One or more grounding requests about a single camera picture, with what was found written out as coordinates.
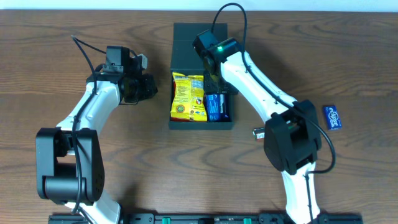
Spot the blue cookie packet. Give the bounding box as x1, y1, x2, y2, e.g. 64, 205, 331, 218
206, 94, 221, 121

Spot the yellow snack bag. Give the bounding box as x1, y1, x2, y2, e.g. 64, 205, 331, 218
170, 72, 207, 122

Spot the dark green gift box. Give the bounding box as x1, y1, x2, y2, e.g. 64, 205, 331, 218
169, 22, 234, 130

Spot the green gum pack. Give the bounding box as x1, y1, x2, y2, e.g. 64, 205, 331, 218
252, 128, 265, 140

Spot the blue Eclipse mints box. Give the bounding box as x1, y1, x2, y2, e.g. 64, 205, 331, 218
323, 105, 343, 130

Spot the purple Dairy Milk bar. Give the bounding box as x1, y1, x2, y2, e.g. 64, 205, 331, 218
220, 94, 230, 122

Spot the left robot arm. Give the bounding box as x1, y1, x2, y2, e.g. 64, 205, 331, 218
35, 54, 157, 223

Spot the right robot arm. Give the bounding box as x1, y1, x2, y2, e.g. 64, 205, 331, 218
193, 34, 323, 223

